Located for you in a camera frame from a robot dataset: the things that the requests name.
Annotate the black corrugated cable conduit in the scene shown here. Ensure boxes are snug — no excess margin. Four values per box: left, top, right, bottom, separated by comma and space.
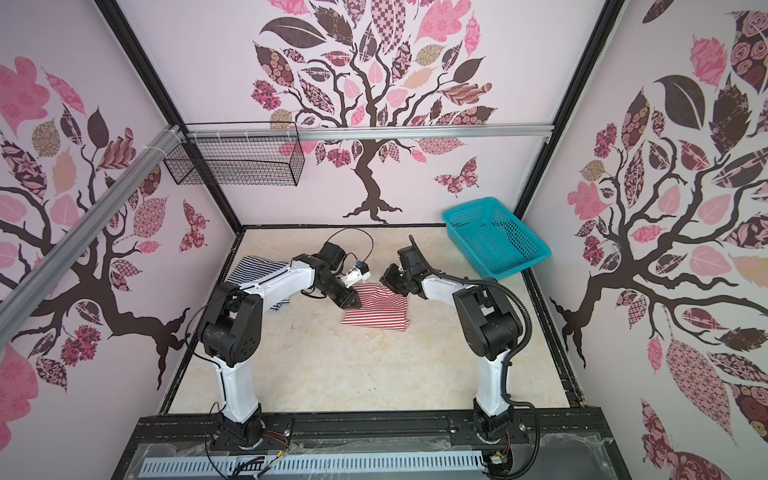
409, 235, 541, 480

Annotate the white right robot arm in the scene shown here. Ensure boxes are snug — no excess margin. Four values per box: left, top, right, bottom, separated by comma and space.
381, 244, 532, 442

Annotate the red white striped tank top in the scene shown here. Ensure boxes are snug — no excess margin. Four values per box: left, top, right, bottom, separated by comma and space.
342, 283, 410, 331

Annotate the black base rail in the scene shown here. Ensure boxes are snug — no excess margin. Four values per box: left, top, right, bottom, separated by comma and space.
126, 407, 612, 452

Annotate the blue white striped tank top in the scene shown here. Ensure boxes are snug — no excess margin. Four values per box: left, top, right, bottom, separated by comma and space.
226, 255, 288, 285

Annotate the aluminium rail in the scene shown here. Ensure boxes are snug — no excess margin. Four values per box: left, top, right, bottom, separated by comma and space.
1, 125, 184, 345
185, 122, 554, 141

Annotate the teal plastic basket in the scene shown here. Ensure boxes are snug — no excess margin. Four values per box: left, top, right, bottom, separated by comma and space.
441, 197, 551, 280

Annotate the black corner frame post right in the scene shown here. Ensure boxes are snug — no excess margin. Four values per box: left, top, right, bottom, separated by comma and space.
514, 0, 626, 219

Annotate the black wire mesh basket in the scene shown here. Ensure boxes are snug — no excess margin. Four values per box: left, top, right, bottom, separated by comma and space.
164, 120, 305, 187

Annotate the white slotted cable duct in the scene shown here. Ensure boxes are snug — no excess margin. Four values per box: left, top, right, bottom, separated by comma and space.
133, 451, 485, 479

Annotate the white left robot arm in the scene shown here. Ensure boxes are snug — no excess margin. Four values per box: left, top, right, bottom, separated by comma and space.
197, 241, 370, 448

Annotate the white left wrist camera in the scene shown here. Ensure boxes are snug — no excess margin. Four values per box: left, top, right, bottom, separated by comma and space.
342, 261, 371, 288

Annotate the black corner frame post left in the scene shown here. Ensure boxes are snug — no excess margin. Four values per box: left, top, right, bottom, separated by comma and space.
94, 0, 245, 236

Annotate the aluminium rail left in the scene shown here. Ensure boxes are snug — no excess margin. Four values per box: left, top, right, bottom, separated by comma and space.
1, 125, 184, 345

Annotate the black corner frame post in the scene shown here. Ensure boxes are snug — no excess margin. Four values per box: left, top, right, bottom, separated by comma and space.
514, 0, 626, 219
94, 0, 245, 236

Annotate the aluminium rail back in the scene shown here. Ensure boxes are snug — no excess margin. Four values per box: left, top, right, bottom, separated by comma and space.
185, 122, 554, 141

